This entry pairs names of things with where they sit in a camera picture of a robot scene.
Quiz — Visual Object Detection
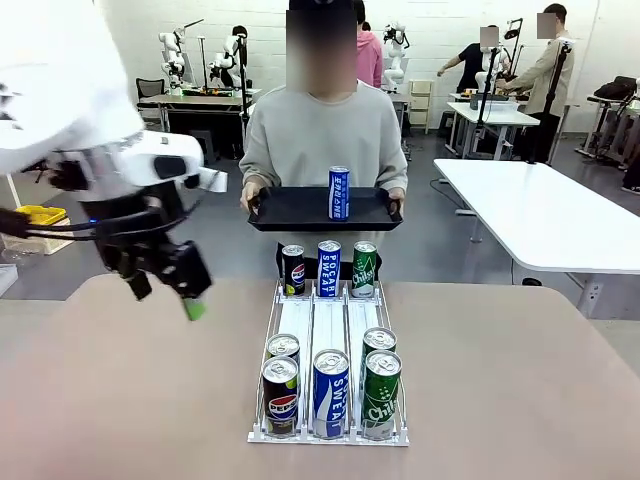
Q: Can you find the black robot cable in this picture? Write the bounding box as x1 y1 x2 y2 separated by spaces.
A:
0 199 204 242

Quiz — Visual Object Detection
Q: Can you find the black camera tripod stand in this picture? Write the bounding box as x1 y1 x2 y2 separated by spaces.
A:
528 37 575 165

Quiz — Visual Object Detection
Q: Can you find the white background desk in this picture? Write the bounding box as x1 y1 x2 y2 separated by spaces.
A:
446 101 541 159

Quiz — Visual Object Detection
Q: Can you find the person in beige shirt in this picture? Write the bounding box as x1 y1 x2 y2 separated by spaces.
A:
499 3 576 164

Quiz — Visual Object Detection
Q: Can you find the green Chilsung cider can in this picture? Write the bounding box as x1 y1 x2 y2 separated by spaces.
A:
363 349 403 441
362 327 398 355
352 240 377 298

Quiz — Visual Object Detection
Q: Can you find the black Pepsi can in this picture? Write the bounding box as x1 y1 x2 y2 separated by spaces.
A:
261 355 300 439
281 244 306 297
265 333 301 366

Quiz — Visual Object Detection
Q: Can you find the black office chair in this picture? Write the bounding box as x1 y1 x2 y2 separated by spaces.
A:
135 77 166 109

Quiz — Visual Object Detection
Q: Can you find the yellow plastic crate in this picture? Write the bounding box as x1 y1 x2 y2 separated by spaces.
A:
14 204 68 227

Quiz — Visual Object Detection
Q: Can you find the black serving tray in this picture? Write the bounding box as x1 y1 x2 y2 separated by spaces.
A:
248 186 405 233

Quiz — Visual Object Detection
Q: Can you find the person in grey sweater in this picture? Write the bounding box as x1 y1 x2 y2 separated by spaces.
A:
238 0 409 286

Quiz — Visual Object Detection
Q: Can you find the white can dispenser rack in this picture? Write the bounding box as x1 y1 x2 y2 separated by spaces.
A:
246 277 411 446

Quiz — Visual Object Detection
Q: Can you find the white drawer cabinet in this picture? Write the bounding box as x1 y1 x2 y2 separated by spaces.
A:
408 78 435 134

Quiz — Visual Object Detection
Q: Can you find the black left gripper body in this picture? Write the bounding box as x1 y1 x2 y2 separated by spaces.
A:
97 209 174 279

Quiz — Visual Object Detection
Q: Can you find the person in pink hoodie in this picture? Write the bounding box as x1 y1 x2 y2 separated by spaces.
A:
355 0 385 89

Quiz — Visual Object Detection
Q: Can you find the person's right hand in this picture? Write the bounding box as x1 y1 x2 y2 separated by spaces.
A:
239 182 261 214

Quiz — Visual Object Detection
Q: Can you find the large white table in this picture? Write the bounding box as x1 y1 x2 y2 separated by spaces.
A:
433 157 640 319

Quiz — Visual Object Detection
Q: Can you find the white plastic crate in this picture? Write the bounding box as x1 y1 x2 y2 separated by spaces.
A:
19 219 76 256

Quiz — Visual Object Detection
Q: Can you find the black bag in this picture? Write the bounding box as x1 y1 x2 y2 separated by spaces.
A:
594 75 639 99

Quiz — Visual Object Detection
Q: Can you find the blue Pocari Sweat can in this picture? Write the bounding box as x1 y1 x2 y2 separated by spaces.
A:
327 166 351 221
317 240 342 299
312 348 350 439

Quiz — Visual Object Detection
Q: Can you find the person in black shirt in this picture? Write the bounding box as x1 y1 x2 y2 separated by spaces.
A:
437 24 507 94

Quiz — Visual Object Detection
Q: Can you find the grey robot workbench desk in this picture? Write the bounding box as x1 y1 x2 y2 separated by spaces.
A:
137 88 264 164

